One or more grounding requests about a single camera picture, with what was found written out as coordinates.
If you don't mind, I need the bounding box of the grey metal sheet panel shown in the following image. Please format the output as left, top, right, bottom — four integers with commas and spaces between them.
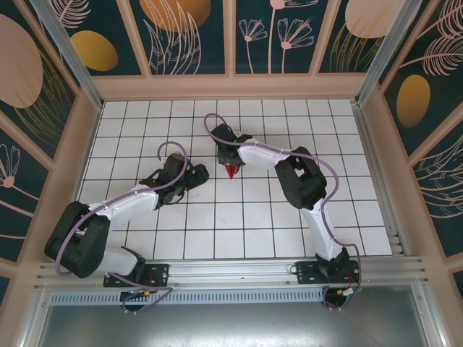
14, 285, 449, 347

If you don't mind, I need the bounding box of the small electronics board with connector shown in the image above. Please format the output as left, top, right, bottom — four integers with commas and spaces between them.
119, 288, 155, 301
334, 286, 365, 301

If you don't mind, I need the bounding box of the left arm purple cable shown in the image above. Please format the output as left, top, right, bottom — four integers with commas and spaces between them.
56, 140, 190, 315

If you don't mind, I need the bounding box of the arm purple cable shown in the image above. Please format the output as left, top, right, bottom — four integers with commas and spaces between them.
203, 113, 365, 312
56, 140, 190, 315

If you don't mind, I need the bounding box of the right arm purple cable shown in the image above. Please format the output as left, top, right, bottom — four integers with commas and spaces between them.
203, 113, 365, 312

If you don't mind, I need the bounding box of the long aluminium mounting rail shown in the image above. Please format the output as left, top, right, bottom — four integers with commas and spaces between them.
34, 255, 430, 291

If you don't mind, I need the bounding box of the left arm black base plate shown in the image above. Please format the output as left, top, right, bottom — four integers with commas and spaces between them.
103, 262, 171, 289

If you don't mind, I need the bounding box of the grey slotted cable duct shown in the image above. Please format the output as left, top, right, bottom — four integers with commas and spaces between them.
48, 287, 326, 305

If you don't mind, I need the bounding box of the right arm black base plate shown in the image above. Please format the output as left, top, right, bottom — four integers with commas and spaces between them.
295, 260, 362, 286

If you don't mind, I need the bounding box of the aluminium table side rail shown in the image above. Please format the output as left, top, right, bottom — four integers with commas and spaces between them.
351, 103, 412, 258

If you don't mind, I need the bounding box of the aluminium frame post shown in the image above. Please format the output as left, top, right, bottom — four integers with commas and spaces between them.
355, 0, 424, 106
29, 0, 105, 112

